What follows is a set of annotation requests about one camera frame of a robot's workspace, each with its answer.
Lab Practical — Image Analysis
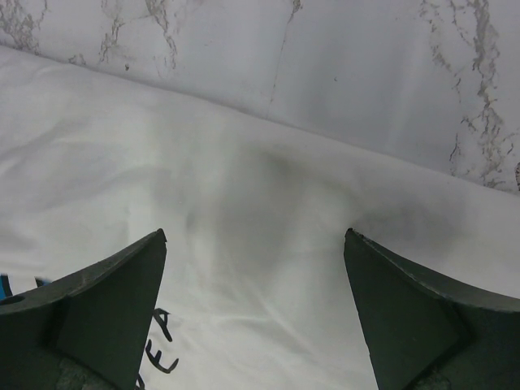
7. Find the white printed t shirt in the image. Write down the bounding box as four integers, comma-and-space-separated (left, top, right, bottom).
1, 48, 519, 389

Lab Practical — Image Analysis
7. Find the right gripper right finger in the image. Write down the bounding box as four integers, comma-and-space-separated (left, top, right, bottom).
344, 229, 519, 389

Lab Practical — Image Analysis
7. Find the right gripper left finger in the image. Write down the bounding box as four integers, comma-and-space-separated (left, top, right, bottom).
1, 229, 167, 389

